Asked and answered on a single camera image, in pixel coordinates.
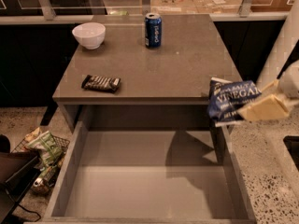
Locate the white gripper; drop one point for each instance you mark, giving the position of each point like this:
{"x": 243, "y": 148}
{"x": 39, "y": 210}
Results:
{"x": 290, "y": 84}

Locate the blue chip bag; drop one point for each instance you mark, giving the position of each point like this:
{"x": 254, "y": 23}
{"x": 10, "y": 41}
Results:
{"x": 226, "y": 97}

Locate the grey cabinet with top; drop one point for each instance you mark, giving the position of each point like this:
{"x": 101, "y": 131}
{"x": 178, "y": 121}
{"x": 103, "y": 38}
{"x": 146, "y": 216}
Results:
{"x": 176, "y": 73}

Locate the open grey top drawer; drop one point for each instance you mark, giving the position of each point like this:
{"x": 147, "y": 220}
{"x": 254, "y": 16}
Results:
{"x": 148, "y": 164}

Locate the green chip bag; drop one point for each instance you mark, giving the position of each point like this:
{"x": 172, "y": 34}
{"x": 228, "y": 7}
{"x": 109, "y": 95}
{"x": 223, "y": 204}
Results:
{"x": 46, "y": 147}

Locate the blue soda can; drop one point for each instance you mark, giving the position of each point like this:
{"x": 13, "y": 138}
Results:
{"x": 153, "y": 30}

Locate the cardboard box left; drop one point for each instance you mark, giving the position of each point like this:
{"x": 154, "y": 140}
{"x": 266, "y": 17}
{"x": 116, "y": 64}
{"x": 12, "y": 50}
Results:
{"x": 173, "y": 6}

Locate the dark chocolate bar wrapper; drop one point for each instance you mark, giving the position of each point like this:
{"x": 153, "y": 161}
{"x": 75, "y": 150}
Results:
{"x": 98, "y": 83}

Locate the white bowl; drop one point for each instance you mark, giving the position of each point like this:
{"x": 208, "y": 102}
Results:
{"x": 90, "y": 35}

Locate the metal can in basket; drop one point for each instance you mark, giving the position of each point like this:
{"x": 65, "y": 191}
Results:
{"x": 40, "y": 187}

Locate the black wire basket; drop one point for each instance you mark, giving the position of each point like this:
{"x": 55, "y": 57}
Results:
{"x": 48, "y": 174}

